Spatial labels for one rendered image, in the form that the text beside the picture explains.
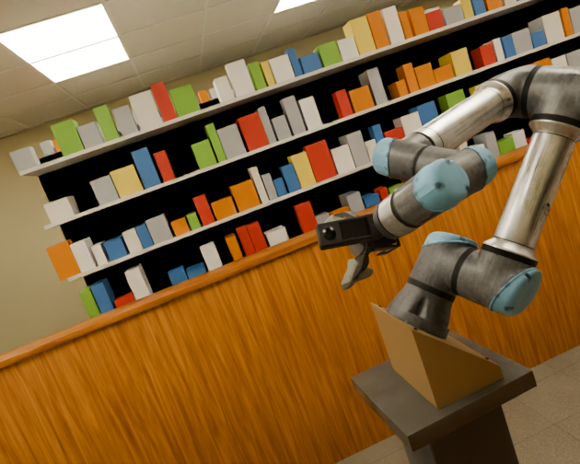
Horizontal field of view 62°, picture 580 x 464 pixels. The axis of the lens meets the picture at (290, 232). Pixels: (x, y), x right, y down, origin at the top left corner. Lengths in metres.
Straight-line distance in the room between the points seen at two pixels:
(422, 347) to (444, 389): 0.11
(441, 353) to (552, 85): 0.60
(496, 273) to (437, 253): 0.14
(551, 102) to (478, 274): 0.38
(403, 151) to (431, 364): 0.46
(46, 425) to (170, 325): 0.69
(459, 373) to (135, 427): 1.70
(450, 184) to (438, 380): 0.50
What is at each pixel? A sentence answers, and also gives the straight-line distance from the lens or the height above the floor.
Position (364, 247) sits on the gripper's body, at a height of 1.35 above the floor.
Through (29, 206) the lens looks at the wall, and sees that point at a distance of 5.70.
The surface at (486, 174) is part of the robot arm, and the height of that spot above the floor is 1.42.
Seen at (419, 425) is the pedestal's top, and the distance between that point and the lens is 1.11.
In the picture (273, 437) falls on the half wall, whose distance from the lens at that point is 2.56.
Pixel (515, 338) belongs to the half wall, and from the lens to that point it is 2.90.
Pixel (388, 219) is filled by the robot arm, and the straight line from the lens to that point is 0.83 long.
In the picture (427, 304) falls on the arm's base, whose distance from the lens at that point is 1.14.
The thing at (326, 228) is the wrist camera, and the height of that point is 1.41.
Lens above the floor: 1.57
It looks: 10 degrees down
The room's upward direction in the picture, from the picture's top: 20 degrees counter-clockwise
